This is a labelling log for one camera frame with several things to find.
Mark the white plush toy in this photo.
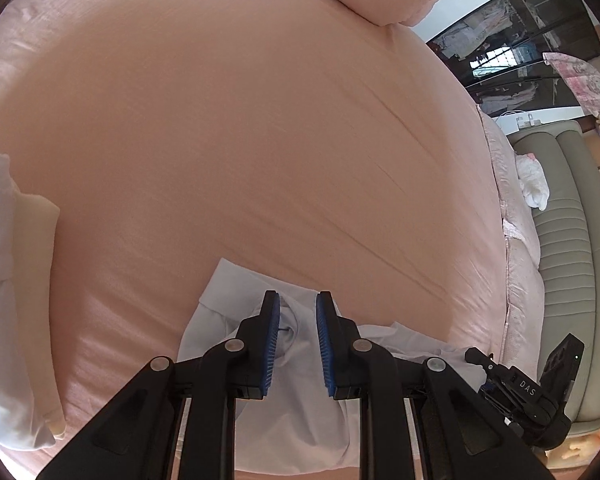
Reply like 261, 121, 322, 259
516, 152, 551, 211

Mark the grey padded headboard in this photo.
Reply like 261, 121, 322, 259
507, 120, 600, 426

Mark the pink printed cloth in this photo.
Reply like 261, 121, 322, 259
542, 51, 600, 114

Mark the white folded garment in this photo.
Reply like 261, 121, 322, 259
0, 145, 57, 450

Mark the pink sheet bed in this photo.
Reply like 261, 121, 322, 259
0, 0, 511, 473

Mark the cream bunny plush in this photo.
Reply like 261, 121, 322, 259
544, 434, 600, 462

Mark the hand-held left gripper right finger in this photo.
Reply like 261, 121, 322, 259
315, 290, 553, 480

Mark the glass door wardrobe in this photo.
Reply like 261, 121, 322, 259
425, 0, 600, 117

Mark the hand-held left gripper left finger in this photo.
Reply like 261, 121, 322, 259
37, 290, 282, 480

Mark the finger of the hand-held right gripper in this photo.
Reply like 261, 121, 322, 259
464, 346, 497, 373

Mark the cream folded cloth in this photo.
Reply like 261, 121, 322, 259
11, 191, 67, 437

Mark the white shirt with navy trim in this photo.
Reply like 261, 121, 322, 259
177, 258, 487, 472

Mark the white charging cable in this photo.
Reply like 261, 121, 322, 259
497, 109, 542, 132

